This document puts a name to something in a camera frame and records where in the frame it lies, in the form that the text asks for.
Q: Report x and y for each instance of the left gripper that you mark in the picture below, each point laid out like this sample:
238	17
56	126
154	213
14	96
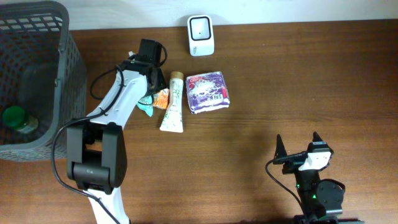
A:
162	84

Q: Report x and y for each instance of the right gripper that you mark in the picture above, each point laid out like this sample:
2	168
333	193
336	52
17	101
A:
294	158

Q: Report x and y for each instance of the small orange packet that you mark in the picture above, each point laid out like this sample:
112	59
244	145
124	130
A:
161	99

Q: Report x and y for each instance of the teal wet wipes pack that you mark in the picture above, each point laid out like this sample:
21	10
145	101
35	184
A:
146	104

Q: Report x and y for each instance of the purple pink tissue pack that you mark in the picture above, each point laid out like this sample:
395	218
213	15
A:
207	92

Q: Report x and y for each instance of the white cream tube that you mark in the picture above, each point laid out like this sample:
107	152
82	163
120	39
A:
172	121

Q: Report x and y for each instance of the green lid glass jar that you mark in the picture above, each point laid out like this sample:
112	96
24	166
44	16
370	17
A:
18	119

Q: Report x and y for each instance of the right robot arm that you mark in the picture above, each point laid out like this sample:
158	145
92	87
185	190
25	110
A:
319	199

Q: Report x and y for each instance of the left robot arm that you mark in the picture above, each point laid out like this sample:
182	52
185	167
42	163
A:
96	150

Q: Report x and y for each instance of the white barcode scanner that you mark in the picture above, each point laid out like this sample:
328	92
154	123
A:
200	35

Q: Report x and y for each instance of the dark grey plastic basket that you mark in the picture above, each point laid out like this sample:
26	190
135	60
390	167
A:
43	72

